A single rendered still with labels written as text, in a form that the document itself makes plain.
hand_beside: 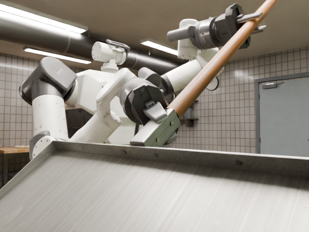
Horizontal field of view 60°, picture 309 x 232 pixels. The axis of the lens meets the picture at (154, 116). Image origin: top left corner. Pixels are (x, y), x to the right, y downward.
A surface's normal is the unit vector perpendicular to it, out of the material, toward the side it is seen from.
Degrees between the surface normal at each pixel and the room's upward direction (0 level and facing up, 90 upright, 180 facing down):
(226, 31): 127
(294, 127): 90
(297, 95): 90
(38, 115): 74
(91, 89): 86
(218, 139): 90
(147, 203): 38
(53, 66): 62
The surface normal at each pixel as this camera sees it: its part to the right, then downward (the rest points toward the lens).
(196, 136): -0.69, -0.04
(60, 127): 0.85, -0.43
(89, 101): -0.04, -0.13
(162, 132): 0.73, -0.03
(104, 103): 0.24, 0.35
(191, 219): -0.42, -0.81
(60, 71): 0.71, -0.49
